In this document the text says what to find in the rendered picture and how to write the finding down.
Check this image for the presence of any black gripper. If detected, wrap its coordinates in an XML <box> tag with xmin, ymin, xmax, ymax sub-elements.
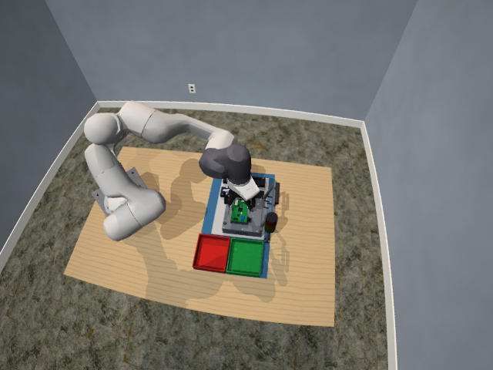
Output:
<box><xmin>223</xmin><ymin>187</ymin><xmax>256</xmax><ymax>215</ymax></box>

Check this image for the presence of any green bin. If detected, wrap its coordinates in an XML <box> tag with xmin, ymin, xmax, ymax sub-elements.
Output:
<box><xmin>226</xmin><ymin>237</ymin><xmax>263</xmax><ymax>278</ymax></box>

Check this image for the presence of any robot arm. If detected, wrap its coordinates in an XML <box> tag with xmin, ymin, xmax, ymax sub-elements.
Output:
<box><xmin>84</xmin><ymin>100</ymin><xmax>260</xmax><ymax>241</ymax></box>

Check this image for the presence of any red open-top bin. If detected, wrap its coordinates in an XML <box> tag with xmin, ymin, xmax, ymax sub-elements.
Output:
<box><xmin>192</xmin><ymin>234</ymin><xmax>230</xmax><ymax>274</ymax></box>

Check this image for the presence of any green circuit board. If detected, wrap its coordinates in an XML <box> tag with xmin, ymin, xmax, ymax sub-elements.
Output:
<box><xmin>231</xmin><ymin>200</ymin><xmax>248</xmax><ymax>222</ymax></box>

